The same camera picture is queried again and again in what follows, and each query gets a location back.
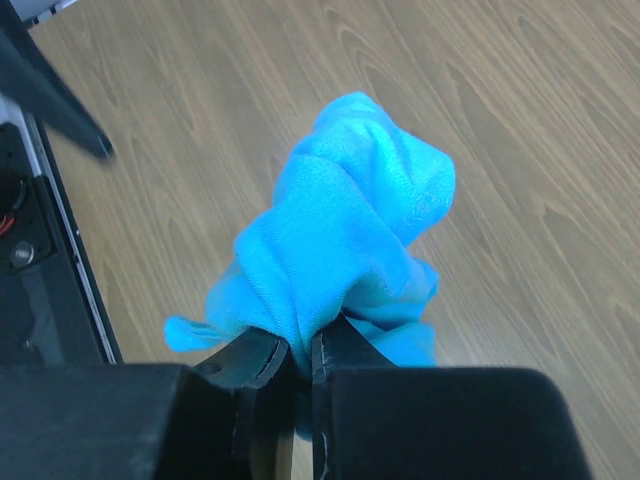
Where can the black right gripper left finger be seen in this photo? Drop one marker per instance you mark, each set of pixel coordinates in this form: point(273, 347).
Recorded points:
point(230, 417)

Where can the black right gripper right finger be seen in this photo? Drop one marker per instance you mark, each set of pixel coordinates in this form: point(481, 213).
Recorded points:
point(374, 420)

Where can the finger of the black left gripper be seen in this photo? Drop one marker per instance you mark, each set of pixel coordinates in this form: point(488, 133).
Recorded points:
point(32, 83)

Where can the turquoise t shirt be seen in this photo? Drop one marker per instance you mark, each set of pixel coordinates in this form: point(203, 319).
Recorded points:
point(353, 195)

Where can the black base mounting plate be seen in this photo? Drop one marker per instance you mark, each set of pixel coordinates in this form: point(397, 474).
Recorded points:
point(51, 310)

